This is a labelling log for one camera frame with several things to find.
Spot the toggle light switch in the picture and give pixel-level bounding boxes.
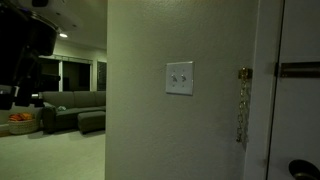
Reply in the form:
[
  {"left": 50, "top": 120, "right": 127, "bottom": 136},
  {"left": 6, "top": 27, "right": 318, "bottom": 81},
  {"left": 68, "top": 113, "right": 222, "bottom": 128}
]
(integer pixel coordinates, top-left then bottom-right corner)
[
  {"left": 171, "top": 75, "right": 177, "bottom": 82},
  {"left": 181, "top": 75, "right": 186, "bottom": 82}
]

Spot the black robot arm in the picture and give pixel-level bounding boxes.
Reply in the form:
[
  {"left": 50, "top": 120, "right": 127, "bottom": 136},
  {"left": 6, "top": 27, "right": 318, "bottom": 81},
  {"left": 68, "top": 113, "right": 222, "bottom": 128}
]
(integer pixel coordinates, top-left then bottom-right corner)
[{"left": 0, "top": 0, "right": 61, "bottom": 110}]

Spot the round ceiling light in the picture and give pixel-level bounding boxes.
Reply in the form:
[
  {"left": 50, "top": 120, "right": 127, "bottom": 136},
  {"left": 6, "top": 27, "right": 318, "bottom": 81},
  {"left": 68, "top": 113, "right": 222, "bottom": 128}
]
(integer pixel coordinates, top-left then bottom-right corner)
[{"left": 59, "top": 33, "right": 68, "bottom": 38}]

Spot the grey ottoman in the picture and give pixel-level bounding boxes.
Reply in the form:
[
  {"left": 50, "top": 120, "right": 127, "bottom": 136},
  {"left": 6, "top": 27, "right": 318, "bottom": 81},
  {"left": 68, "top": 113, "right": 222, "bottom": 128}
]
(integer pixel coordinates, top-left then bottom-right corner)
[{"left": 78, "top": 111, "right": 106, "bottom": 134}]

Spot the dark sliding glass window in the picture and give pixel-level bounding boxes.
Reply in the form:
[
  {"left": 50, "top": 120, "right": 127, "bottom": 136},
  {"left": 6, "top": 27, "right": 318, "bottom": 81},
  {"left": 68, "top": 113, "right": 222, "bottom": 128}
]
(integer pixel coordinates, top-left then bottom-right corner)
[{"left": 40, "top": 58, "right": 91, "bottom": 91}]

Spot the grey sectional sofa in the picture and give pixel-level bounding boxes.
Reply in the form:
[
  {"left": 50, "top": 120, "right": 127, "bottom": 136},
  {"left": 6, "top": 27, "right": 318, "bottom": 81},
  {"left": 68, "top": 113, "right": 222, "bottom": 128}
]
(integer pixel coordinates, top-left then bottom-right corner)
[{"left": 41, "top": 91, "right": 106, "bottom": 134}]

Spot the white door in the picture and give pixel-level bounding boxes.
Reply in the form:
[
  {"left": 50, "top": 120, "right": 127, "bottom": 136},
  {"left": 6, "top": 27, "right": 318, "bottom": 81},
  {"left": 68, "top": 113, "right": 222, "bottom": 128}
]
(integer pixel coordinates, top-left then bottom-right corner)
[{"left": 267, "top": 0, "right": 320, "bottom": 180}]

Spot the woven basket with orange items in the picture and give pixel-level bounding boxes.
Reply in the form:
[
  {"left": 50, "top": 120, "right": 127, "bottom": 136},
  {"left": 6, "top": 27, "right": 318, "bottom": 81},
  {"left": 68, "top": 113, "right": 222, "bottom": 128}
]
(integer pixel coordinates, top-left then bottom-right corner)
[{"left": 8, "top": 113, "right": 38, "bottom": 135}]

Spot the dark round door knob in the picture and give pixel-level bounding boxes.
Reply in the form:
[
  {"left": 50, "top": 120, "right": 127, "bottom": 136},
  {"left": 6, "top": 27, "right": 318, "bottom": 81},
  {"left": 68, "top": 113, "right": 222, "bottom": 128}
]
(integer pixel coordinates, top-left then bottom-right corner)
[{"left": 289, "top": 159, "right": 320, "bottom": 180}]

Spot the white double switch plate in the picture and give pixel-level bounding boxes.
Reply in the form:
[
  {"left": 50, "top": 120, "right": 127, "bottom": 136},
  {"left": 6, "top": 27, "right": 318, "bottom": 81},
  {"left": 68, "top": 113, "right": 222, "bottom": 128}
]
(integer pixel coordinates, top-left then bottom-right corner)
[{"left": 165, "top": 61, "right": 194, "bottom": 96}]

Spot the brass door chain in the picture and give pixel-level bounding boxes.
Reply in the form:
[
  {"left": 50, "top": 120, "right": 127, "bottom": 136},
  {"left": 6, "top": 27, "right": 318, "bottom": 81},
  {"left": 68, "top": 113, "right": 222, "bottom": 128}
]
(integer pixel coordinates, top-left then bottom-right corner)
[{"left": 235, "top": 66, "right": 253, "bottom": 144}]

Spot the brass chain slide track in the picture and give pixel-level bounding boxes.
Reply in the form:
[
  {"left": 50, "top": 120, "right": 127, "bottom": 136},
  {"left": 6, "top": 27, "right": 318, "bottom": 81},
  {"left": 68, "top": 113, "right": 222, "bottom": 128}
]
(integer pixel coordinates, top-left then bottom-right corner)
[{"left": 277, "top": 61, "right": 320, "bottom": 78}]

